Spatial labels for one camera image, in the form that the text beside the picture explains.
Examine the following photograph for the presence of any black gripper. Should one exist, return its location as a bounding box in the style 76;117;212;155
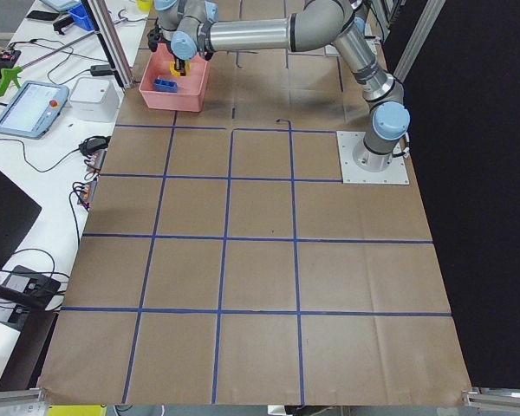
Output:
173;57;190;72

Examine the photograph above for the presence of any yellow toy block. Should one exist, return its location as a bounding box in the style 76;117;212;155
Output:
169;60;190;77

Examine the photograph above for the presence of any blue toy block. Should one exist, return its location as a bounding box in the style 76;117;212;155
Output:
153;77;179;94

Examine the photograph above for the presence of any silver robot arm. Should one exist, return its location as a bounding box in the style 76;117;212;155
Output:
147;0;411;172

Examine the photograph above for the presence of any pink plastic box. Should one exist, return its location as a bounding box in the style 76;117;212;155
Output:
139;44;210;113

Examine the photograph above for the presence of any white square box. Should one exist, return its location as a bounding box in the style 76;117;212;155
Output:
69;77;120;122

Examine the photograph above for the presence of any black power adapter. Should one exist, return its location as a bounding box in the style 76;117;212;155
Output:
89;64;113;77

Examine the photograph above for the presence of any blue plastic bin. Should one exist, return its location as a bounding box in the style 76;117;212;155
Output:
68;3;94;31

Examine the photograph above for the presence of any teach pendant tablet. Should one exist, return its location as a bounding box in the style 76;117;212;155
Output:
0;81;69;139

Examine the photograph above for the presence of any brown paper table cover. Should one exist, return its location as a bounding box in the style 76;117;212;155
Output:
39;34;471;406

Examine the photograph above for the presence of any black laptop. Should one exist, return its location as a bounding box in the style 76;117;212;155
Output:
0;171;42;269

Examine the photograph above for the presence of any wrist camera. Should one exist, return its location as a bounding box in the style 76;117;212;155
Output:
146;24;164;53

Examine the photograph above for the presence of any aluminium frame post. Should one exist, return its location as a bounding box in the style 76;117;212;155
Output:
81;0;133;89

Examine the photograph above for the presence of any green handled grabber tool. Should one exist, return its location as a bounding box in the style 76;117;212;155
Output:
0;67;23;97

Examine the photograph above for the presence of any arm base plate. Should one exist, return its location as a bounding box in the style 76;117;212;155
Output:
336;131;410;186

